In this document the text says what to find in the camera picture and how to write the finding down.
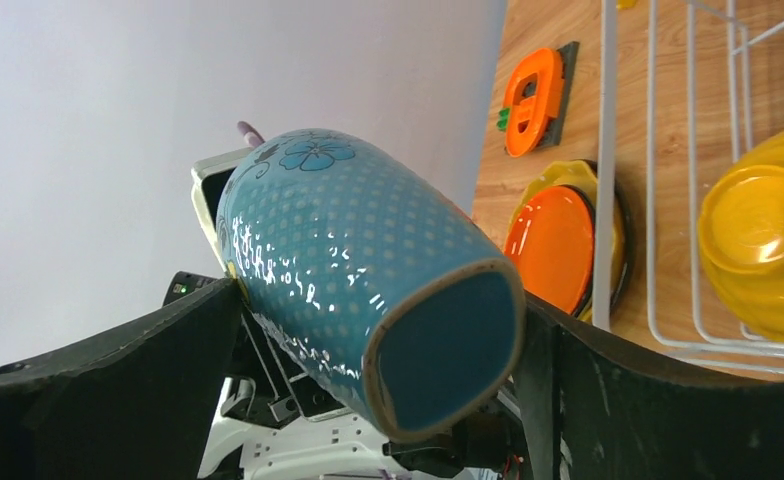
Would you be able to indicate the blue dotted mug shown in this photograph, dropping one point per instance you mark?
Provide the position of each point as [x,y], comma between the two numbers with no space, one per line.
[378,286]

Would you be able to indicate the yellow ribbed bowl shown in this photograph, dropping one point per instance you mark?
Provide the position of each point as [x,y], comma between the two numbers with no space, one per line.
[740,232]

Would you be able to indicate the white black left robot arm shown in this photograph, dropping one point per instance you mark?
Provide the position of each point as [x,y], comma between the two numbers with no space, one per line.
[312,450]

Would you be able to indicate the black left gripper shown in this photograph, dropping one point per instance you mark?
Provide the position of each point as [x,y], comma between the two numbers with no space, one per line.
[193,288]

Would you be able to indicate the yellow toy block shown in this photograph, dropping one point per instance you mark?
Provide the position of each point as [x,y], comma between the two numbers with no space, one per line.
[626,4]

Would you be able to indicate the black plate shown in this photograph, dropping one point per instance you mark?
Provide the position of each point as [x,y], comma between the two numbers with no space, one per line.
[583,175]

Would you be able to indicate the orange plate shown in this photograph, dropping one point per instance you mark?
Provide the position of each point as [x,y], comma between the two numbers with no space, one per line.
[551,242]

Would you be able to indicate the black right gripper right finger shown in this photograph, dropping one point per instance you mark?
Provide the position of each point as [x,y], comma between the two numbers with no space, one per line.
[596,406]

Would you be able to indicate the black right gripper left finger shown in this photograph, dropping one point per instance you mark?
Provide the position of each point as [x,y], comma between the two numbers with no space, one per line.
[133,402]

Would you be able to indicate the white wire dish rack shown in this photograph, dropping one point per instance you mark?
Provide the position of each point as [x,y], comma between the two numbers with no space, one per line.
[748,351]

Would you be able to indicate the orange handle toy on pad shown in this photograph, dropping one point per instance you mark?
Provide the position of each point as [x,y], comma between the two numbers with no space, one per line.
[536,97]

